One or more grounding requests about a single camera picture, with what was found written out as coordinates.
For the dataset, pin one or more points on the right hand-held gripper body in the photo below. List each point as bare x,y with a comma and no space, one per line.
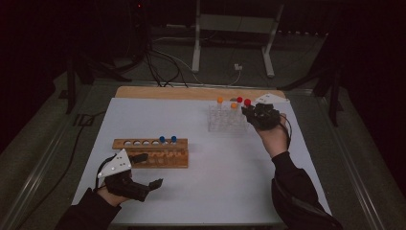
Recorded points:
265,116

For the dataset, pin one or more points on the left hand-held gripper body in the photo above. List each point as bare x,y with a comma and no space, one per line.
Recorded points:
123,182

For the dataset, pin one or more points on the wooden test tube rack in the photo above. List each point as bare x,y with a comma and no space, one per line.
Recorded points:
150,156

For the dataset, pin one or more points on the orange-capped test tube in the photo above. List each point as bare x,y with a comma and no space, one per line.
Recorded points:
234,105
220,100

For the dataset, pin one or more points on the clear plastic test tube rack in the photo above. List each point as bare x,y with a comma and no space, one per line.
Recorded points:
226,123

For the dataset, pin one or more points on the blue-capped test tube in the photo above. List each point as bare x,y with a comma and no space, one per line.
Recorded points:
173,138
162,139

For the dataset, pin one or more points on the person's left hand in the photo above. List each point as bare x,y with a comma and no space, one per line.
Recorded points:
111,198

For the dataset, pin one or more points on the person's right hand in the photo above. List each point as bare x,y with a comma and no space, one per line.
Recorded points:
274,140

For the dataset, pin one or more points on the white table mat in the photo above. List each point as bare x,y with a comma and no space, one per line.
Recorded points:
207,179

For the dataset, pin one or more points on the black tripod stand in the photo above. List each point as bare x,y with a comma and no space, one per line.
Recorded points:
72,80
332,86

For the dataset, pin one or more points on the grey metal stand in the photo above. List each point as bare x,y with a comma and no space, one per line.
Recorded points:
234,24

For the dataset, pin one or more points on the metal floor rail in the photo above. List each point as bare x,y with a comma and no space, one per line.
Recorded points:
207,84
35,172
351,159

